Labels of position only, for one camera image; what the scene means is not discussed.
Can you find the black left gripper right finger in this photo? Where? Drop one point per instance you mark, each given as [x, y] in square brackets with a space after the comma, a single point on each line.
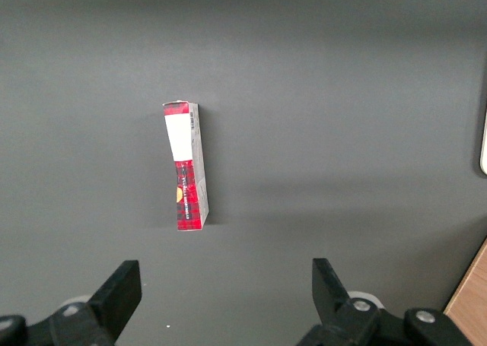
[354, 327]

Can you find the red and grey carton box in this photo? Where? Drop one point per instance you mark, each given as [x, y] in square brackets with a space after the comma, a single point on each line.
[186, 171]

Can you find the wooden drawer cabinet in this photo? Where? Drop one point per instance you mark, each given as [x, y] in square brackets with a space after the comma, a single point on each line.
[472, 312]

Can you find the beige plastic tray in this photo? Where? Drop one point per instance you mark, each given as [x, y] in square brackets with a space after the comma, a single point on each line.
[484, 144]

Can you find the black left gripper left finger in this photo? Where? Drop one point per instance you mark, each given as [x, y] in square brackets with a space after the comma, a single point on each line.
[95, 323]

